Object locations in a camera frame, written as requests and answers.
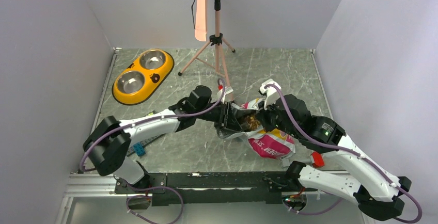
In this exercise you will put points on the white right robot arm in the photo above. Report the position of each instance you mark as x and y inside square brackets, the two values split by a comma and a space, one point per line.
[375, 191]

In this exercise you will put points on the pet food bag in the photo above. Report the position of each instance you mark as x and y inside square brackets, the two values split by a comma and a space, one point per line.
[274, 144]

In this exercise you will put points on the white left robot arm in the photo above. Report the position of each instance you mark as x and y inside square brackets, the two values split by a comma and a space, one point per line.
[108, 144]

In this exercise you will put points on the red clamp block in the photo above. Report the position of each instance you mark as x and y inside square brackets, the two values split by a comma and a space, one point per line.
[317, 160]

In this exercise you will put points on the pink tripod stand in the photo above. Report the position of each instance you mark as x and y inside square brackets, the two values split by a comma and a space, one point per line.
[217, 41]

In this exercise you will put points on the grey building baseplate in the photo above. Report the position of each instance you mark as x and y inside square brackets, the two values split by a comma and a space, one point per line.
[143, 142]

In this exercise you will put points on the blue building brick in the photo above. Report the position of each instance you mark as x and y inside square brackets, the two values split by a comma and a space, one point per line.
[139, 149]

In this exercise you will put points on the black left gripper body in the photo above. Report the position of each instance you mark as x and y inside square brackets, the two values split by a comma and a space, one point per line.
[219, 115]

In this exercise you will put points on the pink light panel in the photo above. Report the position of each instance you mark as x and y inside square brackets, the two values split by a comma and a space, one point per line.
[199, 15]

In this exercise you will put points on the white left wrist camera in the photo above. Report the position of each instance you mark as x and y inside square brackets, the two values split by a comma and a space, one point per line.
[225, 93]

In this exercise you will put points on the pet food kibble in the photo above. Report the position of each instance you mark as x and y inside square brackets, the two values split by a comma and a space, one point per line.
[249, 123]

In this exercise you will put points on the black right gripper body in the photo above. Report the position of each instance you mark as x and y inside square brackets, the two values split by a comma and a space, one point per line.
[271, 120]

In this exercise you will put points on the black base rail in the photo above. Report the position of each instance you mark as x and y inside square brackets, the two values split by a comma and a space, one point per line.
[214, 187]

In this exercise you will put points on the yellow double pet bowl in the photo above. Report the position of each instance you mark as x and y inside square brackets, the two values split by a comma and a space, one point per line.
[142, 77]

